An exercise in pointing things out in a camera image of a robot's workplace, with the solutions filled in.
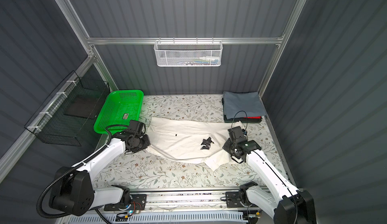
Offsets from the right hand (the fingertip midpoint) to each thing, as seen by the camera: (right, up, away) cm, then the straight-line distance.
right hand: (228, 147), depth 83 cm
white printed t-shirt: (-23, +1, +11) cm, 26 cm away
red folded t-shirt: (+22, +16, +16) cm, 32 cm away
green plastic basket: (-76, +22, +29) cm, 84 cm away
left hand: (-47, +1, +4) cm, 47 cm away
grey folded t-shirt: (+13, +25, +22) cm, 36 cm away
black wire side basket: (-80, +18, -11) cm, 83 cm away
